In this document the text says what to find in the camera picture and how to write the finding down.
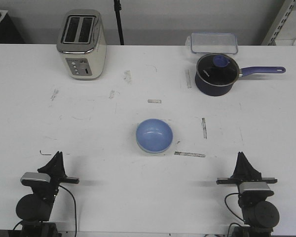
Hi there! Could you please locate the grey metal shelf upright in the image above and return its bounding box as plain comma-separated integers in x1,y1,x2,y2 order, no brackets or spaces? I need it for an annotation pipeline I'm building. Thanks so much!
261,0,296,46

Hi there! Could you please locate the dark blue saucepan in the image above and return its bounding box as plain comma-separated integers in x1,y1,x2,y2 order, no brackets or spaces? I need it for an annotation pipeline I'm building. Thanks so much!
195,66,286,96

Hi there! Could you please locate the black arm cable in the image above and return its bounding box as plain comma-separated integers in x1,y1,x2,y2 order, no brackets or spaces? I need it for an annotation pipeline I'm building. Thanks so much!
223,193,245,223
56,185,77,237

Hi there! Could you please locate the green bowl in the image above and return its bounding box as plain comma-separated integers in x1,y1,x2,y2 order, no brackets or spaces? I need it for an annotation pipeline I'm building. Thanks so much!
138,143,171,154

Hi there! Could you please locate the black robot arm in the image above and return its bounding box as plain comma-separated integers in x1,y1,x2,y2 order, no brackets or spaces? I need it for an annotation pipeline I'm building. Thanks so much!
216,152,280,237
16,151,79,237

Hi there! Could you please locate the cream and chrome toaster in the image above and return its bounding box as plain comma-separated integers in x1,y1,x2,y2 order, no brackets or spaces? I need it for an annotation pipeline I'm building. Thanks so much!
56,9,107,80

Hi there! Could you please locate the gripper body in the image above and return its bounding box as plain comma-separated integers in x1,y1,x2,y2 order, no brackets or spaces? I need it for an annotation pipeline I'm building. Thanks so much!
216,178,278,198
32,176,79,201

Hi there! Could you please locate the glass pot lid blue knob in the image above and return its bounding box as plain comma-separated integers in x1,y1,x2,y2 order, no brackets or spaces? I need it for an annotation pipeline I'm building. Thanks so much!
197,53,240,86

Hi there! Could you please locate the black tripod pole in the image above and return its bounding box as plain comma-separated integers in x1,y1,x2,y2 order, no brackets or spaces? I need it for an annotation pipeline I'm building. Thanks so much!
113,0,124,45

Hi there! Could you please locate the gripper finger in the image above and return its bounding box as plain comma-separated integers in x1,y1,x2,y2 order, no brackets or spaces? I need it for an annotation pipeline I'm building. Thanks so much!
37,151,61,176
231,152,242,178
239,152,261,178
59,152,67,178

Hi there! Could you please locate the blue bowl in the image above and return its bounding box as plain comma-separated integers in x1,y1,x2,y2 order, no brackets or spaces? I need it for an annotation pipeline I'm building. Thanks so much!
135,118,173,149

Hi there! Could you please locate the clear plastic food container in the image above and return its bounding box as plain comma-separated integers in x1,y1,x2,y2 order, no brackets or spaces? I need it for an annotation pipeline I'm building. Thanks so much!
185,32,238,54

